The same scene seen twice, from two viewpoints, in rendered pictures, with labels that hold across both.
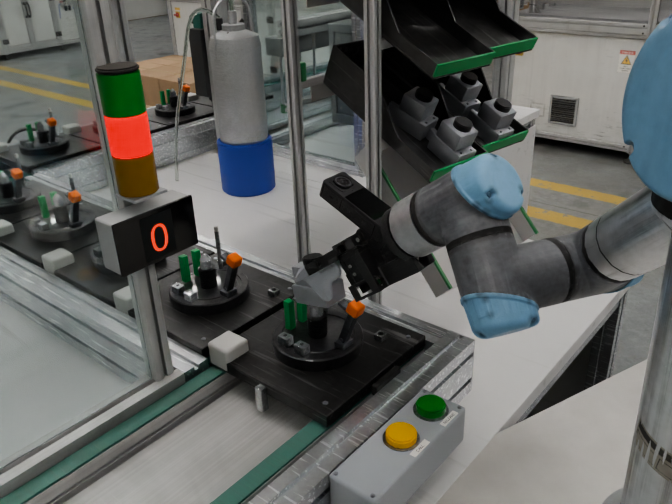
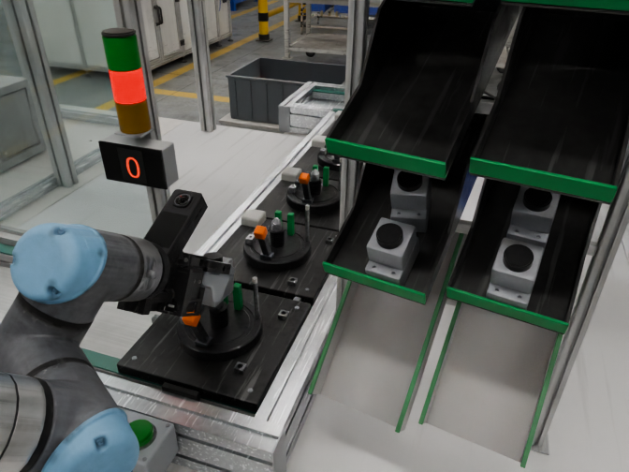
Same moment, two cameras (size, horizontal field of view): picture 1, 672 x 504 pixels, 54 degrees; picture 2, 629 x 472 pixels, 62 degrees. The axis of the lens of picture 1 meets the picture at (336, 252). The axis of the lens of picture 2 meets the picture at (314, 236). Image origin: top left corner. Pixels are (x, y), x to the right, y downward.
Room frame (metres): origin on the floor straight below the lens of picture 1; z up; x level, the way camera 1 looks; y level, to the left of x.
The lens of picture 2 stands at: (0.75, -0.63, 1.57)
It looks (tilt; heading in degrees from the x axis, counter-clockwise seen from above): 32 degrees down; 67
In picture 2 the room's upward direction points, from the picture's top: 1 degrees clockwise
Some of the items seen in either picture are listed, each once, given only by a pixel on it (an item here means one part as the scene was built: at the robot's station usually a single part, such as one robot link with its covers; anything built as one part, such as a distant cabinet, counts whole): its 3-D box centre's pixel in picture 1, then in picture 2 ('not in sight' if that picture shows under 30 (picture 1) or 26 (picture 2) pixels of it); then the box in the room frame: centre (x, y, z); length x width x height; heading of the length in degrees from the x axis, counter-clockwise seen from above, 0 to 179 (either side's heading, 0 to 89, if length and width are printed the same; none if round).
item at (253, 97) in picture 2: not in sight; (296, 92); (1.72, 1.99, 0.73); 0.62 x 0.42 x 0.23; 139
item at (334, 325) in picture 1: (318, 338); (220, 327); (0.86, 0.03, 0.98); 0.14 x 0.14 x 0.02
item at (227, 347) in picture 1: (228, 351); not in sight; (0.85, 0.17, 0.97); 0.05 x 0.05 x 0.04; 49
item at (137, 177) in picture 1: (135, 172); (133, 114); (0.79, 0.25, 1.28); 0.05 x 0.05 x 0.05
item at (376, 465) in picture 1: (401, 455); (100, 435); (0.65, -0.07, 0.93); 0.21 x 0.07 x 0.06; 139
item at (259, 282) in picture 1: (207, 273); (276, 234); (1.02, 0.23, 1.01); 0.24 x 0.24 x 0.13; 49
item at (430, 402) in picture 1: (430, 408); (138, 435); (0.71, -0.12, 0.96); 0.04 x 0.04 x 0.02
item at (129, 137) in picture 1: (128, 133); (127, 83); (0.79, 0.25, 1.33); 0.05 x 0.05 x 0.05
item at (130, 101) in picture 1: (121, 92); (122, 51); (0.79, 0.25, 1.38); 0.05 x 0.05 x 0.05
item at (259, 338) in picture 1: (318, 349); (221, 335); (0.86, 0.03, 0.96); 0.24 x 0.24 x 0.02; 49
